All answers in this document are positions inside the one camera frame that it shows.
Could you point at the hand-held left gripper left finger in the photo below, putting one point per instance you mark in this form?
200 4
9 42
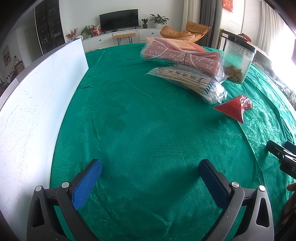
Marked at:
86 183

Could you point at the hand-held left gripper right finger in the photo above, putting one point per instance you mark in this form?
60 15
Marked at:
212 183

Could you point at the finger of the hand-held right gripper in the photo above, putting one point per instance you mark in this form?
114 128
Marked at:
291 146
274 147

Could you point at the person's right hand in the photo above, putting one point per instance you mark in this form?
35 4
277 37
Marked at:
291 187

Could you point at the red plastic packet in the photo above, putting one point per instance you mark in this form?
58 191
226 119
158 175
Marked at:
235 107

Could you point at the green satin tablecloth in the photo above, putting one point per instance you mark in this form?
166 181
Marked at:
150 129

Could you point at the large white board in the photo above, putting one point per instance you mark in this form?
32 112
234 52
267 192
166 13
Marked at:
34 104

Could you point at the clear jar with black lid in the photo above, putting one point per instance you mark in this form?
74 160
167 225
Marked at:
238 58

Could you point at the clear bag of chopsticks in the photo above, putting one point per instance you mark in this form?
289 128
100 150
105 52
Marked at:
185 78

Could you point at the red cloth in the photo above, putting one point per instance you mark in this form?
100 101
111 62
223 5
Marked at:
245 37

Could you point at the white sheer curtain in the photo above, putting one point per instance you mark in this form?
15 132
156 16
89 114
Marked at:
269 25

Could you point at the pink floral packet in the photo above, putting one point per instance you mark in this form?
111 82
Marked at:
180 54

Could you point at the orange book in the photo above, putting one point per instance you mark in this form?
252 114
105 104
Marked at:
185 44

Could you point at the white TV cabinet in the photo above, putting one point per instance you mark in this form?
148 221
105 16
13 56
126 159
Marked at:
101 42

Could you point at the orange lounge chair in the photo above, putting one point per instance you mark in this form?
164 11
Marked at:
182 33

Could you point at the grey curtain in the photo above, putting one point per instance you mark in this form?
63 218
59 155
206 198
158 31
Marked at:
209 16

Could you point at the red flowers in vase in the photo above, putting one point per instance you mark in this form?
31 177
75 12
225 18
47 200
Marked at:
72 33

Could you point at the wooden bench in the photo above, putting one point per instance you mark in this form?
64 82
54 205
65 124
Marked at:
124 35

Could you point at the potted plant with red decor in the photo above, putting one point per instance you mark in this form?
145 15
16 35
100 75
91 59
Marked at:
89 30

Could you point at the dark display cabinet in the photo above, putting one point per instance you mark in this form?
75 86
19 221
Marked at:
49 25

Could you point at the black television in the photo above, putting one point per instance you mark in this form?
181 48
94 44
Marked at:
119 19

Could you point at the small potted plant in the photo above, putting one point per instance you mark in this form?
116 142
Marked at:
144 22

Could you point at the large leafy potted plant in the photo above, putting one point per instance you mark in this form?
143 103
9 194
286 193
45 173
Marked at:
159 19

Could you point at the red wall hanging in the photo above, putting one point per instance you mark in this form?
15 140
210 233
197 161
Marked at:
227 4

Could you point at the framed wall picture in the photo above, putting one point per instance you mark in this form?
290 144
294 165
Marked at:
6 53

